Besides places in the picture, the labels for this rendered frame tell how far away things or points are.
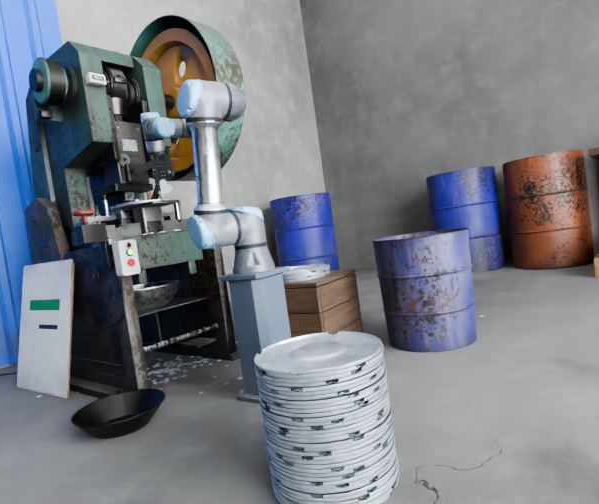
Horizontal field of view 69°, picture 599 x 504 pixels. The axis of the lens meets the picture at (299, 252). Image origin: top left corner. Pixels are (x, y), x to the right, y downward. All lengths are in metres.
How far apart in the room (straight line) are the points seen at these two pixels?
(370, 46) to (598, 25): 2.08
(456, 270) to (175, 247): 1.22
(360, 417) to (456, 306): 1.06
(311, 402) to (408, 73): 4.38
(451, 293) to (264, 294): 0.79
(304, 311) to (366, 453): 0.99
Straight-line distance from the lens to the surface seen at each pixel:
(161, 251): 2.00
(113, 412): 1.79
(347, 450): 0.95
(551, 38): 4.65
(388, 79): 5.10
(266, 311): 1.50
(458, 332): 1.93
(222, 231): 1.46
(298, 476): 0.99
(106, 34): 3.94
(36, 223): 2.46
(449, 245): 1.86
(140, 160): 2.21
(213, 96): 1.47
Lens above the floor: 0.58
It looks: 3 degrees down
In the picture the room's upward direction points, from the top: 8 degrees counter-clockwise
